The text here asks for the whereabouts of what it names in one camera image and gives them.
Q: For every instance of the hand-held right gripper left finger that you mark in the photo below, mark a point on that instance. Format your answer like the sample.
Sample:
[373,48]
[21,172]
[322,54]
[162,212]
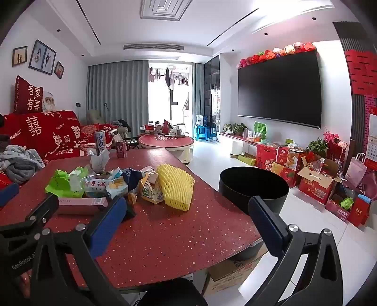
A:
[109,226]

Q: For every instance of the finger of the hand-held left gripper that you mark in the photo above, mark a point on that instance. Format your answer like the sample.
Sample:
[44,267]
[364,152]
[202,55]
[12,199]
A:
[44,206]
[8,194]

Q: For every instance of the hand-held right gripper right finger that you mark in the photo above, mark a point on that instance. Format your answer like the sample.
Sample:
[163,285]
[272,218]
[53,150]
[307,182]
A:
[266,228]

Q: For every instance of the green plastic bag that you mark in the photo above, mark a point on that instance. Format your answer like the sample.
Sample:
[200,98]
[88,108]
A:
[61,182]

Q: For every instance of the pink paper box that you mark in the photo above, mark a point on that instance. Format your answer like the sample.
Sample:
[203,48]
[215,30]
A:
[82,202]

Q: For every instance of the black trash bin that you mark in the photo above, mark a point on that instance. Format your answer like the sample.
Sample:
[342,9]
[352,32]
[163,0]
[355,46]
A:
[253,188]

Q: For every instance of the white blue printed plastic bag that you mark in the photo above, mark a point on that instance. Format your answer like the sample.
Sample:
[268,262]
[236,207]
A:
[95,186]

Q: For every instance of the yellow snack packet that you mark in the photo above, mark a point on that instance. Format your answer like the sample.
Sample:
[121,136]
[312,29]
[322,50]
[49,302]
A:
[150,191]

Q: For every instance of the white tissue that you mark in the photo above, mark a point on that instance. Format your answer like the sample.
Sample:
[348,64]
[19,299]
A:
[100,160]

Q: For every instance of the yellow foam fruit net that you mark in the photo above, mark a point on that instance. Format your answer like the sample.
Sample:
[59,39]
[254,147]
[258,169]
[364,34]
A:
[176,185]

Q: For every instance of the grey blanket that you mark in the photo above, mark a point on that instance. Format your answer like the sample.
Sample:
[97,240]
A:
[17,163]

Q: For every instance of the dark blue wrapper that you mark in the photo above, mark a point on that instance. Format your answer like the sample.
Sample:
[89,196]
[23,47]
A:
[132,178]

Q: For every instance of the brown cardboard box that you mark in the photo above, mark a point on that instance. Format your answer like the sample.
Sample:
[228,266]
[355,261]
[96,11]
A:
[232,270]

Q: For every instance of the open red cardboard box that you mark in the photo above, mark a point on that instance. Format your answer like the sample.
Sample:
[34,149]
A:
[318,184]

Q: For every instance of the sofa with red cover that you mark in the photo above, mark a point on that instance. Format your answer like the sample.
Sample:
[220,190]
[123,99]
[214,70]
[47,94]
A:
[44,135]

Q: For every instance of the green fruit tray box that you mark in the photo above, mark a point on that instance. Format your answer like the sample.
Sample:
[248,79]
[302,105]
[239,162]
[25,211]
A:
[246,159]

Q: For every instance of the pastry print carton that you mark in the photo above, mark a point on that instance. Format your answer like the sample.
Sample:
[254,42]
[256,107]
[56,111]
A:
[291,159]

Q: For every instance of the red drink can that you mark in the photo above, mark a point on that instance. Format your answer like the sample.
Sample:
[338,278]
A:
[120,148]

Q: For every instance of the silver drink can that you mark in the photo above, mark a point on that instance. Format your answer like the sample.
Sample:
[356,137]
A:
[100,141]

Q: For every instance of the white paper roll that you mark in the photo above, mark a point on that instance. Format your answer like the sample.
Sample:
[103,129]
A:
[237,147]

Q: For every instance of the white low television console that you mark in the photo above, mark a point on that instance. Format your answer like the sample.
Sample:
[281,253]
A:
[244,144]

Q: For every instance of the grey recliner chair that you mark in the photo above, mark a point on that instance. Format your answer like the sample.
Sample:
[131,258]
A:
[123,132]

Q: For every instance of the red flat gift box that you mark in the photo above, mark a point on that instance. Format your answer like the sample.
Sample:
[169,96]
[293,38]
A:
[360,210]

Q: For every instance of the leafy green potted plant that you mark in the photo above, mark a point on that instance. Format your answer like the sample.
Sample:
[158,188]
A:
[318,147]

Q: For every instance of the green printed gift bag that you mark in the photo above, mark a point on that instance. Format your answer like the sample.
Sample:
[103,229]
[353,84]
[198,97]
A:
[260,129]

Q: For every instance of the white printed cushion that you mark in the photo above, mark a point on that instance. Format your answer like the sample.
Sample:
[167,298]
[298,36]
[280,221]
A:
[48,103]

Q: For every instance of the red printed cushion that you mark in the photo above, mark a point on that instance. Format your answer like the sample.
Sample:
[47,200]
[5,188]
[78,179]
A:
[28,95]

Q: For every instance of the round red-topped coffee table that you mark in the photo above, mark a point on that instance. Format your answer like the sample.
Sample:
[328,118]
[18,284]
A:
[166,142]

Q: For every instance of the beige armchair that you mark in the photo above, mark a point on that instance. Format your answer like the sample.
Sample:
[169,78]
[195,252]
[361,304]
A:
[94,116]

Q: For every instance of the small potted plants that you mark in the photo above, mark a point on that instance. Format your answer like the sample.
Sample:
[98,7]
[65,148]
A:
[235,128]

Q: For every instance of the pink paper bag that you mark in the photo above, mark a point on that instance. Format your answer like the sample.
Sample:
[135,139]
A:
[356,169]

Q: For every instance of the pink flower bouquet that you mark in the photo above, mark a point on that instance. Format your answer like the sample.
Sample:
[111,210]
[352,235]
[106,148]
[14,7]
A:
[334,144]

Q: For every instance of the dark red bag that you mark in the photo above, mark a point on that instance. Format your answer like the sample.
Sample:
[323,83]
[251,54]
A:
[369,185]

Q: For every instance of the group of small boxes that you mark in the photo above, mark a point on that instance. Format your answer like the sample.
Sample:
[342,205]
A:
[165,128]

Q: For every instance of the blue plastic stool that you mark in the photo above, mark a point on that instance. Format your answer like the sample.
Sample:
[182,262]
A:
[201,132]

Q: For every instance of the white blue carton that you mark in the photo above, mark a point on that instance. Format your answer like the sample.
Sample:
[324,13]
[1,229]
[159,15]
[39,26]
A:
[201,119]

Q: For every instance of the small red framed photo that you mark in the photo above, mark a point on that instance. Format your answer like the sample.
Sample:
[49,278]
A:
[59,69]

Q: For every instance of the grey curtain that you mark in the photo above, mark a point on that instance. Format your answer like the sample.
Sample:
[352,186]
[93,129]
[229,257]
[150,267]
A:
[198,88]
[117,91]

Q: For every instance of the large double framed photo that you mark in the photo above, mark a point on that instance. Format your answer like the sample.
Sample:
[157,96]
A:
[42,57]

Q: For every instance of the dark glass cabinet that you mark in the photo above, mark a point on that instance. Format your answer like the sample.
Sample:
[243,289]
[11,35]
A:
[212,94]

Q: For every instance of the hanging laundry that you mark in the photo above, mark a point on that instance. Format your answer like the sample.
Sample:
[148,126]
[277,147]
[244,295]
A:
[168,75]

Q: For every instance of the ceiling air vent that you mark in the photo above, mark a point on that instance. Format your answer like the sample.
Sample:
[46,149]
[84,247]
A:
[153,46]

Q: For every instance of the wall calendar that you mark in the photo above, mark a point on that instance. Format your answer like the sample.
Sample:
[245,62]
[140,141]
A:
[371,138]

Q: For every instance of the black wall television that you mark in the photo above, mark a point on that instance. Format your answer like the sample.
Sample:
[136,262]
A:
[279,85]

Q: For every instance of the red paper wall decoration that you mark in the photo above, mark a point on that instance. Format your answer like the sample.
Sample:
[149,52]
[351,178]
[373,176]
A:
[360,70]

